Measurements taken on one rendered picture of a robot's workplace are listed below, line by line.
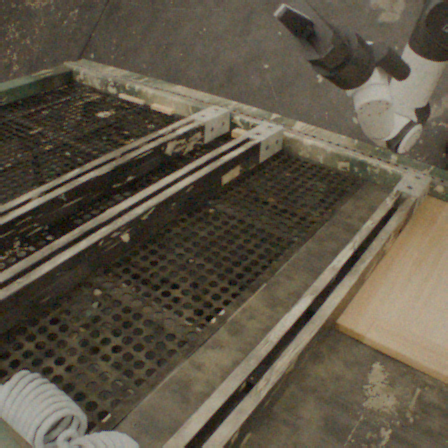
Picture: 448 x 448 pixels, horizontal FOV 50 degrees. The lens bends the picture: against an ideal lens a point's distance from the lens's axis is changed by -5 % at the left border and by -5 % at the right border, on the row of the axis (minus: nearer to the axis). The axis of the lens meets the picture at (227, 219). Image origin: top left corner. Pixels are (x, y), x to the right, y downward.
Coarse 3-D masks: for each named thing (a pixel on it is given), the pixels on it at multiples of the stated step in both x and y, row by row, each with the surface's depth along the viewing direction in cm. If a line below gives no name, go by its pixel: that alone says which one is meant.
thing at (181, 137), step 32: (192, 128) 138; (224, 128) 152; (96, 160) 119; (128, 160) 121; (160, 160) 131; (32, 192) 106; (64, 192) 107; (96, 192) 116; (0, 224) 96; (32, 224) 102
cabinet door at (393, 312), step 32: (416, 224) 113; (384, 256) 102; (416, 256) 103; (384, 288) 94; (416, 288) 94; (352, 320) 86; (384, 320) 86; (416, 320) 87; (384, 352) 82; (416, 352) 80
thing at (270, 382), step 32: (416, 192) 115; (384, 224) 108; (352, 256) 94; (320, 288) 85; (352, 288) 87; (288, 320) 78; (320, 320) 79; (256, 352) 72; (288, 352) 73; (224, 384) 67; (256, 384) 68; (288, 384) 75; (192, 416) 63; (224, 416) 67; (256, 416) 67
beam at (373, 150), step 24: (120, 72) 184; (144, 96) 170; (168, 96) 164; (192, 96) 165; (240, 120) 151; (288, 120) 152; (288, 144) 144; (312, 144) 139; (360, 144) 141; (336, 168) 138; (360, 168) 133; (384, 168) 129; (432, 168) 131; (432, 192) 124
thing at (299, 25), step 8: (288, 8) 65; (280, 16) 65; (288, 16) 66; (296, 16) 66; (304, 16) 68; (288, 24) 67; (296, 24) 68; (304, 24) 68; (312, 24) 69; (296, 32) 69; (304, 32) 69
